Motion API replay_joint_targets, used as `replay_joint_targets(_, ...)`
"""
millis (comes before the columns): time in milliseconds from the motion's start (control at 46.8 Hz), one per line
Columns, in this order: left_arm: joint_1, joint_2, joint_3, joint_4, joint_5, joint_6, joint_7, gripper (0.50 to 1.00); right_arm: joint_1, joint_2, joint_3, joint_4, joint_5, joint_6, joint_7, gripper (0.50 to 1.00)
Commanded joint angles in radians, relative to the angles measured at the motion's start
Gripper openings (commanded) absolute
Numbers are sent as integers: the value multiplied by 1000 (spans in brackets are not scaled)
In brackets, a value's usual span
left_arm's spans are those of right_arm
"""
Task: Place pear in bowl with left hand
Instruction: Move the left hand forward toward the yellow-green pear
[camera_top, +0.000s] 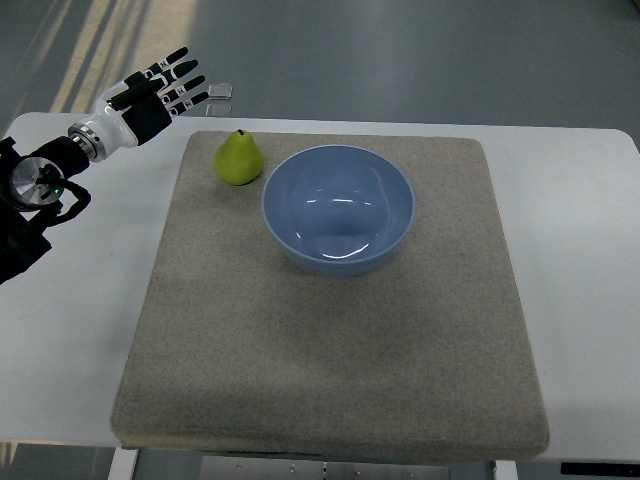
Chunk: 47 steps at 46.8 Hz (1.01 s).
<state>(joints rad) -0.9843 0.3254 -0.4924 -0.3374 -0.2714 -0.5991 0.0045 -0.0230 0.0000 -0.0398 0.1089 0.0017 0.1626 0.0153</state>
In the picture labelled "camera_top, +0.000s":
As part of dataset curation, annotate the floor socket plate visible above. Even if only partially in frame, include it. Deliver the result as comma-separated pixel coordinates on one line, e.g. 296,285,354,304
205,103,232,117
208,83,233,100

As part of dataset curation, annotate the beige felt mat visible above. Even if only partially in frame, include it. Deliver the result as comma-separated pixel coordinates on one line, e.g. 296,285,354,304
111,132,550,463

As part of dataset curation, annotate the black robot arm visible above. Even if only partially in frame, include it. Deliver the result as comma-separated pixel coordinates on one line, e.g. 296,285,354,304
1,47,208,281

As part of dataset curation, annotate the green pear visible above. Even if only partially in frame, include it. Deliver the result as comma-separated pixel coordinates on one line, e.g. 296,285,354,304
213,129,264,186

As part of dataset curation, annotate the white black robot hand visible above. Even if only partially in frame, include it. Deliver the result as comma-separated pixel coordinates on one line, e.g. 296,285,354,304
94,47,209,147

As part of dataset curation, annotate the upper floor socket plate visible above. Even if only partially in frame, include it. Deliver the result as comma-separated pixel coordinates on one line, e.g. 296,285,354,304
208,83,233,100

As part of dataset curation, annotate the blue bowl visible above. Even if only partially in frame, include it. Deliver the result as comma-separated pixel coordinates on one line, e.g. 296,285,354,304
261,145,416,277

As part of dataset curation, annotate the lower floor socket plate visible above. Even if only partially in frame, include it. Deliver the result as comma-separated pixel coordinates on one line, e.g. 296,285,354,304
205,103,232,117

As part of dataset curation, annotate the white table frame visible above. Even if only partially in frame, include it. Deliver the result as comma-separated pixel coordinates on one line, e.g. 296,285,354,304
107,447,519,480

